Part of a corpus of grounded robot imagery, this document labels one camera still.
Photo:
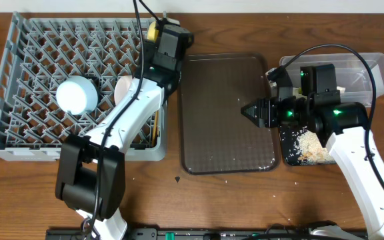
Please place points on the light blue bowl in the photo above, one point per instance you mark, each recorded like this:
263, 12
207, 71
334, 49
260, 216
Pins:
77, 95

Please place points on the white pink bowl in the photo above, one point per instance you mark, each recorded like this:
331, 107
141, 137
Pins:
122, 87

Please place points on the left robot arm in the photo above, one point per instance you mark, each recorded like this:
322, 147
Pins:
91, 171

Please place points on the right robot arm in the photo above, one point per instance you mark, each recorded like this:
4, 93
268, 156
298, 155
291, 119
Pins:
342, 128

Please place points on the yellow plate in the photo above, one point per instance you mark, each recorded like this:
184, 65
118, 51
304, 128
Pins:
152, 32

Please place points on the grey dishwasher rack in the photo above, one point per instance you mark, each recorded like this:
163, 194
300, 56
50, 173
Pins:
39, 55

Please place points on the black waste tray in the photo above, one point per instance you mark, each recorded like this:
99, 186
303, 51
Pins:
288, 136

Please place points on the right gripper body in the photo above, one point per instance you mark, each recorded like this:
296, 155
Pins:
277, 113

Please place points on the white napkin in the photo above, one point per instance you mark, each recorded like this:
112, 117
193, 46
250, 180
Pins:
298, 92

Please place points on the clear plastic bin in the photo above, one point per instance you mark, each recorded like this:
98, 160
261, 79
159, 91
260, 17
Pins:
362, 74

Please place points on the dark brown serving tray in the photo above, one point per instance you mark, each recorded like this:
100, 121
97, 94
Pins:
215, 137

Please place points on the wooden chopstick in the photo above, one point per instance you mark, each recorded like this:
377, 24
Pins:
155, 126

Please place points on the rice and food scraps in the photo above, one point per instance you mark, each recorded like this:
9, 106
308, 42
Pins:
310, 150

